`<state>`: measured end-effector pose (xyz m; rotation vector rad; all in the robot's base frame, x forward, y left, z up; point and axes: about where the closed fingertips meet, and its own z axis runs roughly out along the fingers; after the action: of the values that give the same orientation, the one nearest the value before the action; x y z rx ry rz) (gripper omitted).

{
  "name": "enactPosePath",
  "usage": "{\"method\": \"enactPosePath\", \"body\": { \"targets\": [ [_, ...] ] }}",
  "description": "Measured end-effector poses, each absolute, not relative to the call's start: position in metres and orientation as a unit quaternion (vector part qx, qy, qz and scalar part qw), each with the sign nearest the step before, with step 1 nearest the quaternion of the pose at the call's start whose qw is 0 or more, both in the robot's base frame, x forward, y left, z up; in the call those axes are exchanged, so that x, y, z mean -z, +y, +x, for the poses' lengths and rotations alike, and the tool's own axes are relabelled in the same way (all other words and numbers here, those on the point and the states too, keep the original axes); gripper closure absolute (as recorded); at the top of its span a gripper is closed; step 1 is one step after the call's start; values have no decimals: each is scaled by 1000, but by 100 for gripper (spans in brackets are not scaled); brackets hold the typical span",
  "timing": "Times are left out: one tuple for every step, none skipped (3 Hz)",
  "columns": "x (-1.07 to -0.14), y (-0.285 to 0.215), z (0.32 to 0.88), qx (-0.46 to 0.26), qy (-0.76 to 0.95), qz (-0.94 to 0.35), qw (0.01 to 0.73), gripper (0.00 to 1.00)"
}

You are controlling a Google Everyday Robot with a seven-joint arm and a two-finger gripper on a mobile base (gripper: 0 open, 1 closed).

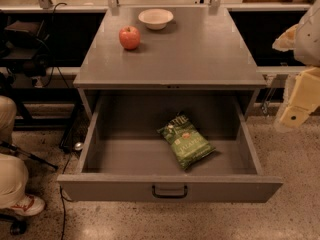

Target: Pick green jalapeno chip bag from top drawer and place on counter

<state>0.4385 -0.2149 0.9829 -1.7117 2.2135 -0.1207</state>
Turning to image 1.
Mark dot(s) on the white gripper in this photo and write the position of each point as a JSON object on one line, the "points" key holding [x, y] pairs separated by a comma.
{"points": [[308, 40]]}

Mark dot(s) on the green jalapeno chip bag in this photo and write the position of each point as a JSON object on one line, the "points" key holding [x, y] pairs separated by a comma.
{"points": [[187, 144]]}

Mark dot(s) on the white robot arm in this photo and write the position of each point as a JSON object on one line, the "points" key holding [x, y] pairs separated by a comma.
{"points": [[306, 51]]}

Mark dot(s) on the grey open drawer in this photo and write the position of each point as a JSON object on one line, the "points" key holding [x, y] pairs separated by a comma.
{"points": [[124, 155]]}

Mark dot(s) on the grey metal cabinet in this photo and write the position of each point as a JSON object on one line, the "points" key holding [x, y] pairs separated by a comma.
{"points": [[197, 50]]}

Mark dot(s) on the white paper bowl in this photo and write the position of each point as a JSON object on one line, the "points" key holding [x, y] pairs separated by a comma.
{"points": [[155, 19]]}

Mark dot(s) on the red apple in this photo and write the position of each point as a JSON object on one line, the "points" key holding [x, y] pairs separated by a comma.
{"points": [[129, 37]]}

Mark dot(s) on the black equipment on shelf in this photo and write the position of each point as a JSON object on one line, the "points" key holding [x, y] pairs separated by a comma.
{"points": [[23, 45]]}

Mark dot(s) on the white red sneaker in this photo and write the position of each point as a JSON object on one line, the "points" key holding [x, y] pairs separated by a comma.
{"points": [[29, 205]]}

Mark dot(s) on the black tripod leg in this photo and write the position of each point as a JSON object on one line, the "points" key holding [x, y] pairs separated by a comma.
{"points": [[27, 154]]}

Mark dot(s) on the person's beige trouser legs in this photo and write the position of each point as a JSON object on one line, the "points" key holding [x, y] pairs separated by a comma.
{"points": [[13, 172]]}

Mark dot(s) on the black office chair base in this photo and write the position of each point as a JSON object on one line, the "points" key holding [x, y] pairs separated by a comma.
{"points": [[17, 227]]}

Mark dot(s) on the black drawer handle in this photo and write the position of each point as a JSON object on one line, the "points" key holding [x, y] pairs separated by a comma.
{"points": [[167, 193]]}

